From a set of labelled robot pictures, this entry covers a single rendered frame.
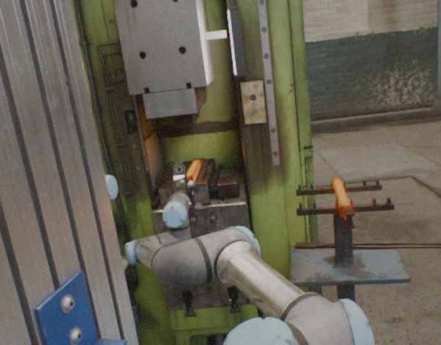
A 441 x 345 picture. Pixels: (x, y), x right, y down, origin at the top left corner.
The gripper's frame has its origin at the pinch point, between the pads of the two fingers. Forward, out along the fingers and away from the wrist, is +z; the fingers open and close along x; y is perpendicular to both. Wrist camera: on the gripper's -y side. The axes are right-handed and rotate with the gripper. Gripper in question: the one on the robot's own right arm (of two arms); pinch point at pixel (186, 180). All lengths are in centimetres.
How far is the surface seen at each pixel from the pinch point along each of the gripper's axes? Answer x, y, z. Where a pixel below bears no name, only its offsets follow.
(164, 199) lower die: -10.4, 7.3, 2.6
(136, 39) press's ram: -11, -55, 2
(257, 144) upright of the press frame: 29.1, -8.2, 16.4
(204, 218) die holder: 5.3, 14.9, -3.3
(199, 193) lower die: 3.9, 6.4, 2.6
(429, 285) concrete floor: 122, 101, 78
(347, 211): 54, 5, -39
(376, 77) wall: 238, 20, 602
